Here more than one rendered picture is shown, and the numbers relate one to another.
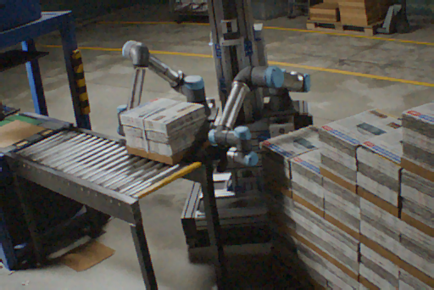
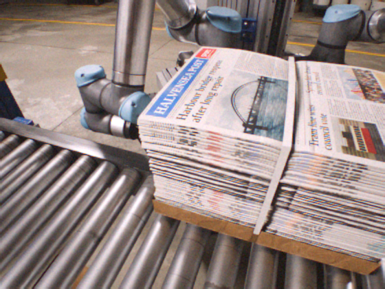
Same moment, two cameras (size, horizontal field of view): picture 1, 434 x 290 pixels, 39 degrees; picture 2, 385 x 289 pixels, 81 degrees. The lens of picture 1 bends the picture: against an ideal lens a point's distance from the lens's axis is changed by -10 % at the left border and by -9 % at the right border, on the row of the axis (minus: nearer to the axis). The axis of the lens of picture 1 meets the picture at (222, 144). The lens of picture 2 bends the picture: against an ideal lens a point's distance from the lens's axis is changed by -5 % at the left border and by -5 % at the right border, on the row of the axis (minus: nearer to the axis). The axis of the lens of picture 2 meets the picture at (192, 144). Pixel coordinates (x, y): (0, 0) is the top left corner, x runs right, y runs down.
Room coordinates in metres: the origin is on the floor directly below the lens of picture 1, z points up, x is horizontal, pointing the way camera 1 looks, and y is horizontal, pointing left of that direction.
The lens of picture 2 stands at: (3.11, 0.57, 1.20)
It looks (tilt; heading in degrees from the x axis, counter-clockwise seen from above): 41 degrees down; 334
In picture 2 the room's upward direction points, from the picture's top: straight up
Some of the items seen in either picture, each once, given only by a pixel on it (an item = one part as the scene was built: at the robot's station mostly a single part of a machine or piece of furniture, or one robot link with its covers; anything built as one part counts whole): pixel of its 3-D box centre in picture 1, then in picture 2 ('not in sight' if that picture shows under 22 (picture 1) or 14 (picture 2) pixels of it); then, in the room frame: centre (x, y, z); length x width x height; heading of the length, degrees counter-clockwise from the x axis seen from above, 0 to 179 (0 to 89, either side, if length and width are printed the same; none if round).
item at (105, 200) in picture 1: (62, 182); not in sight; (3.23, 0.91, 0.74); 1.34 x 0.05 x 0.12; 45
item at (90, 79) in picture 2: (124, 115); (97, 90); (3.71, 0.55, 0.92); 0.11 x 0.08 x 0.11; 28
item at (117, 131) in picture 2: not in sight; (126, 124); (3.67, 0.50, 0.81); 0.08 x 0.05 x 0.08; 135
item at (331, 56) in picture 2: (280, 99); (328, 52); (3.74, -0.38, 0.87); 0.15 x 0.15 x 0.10
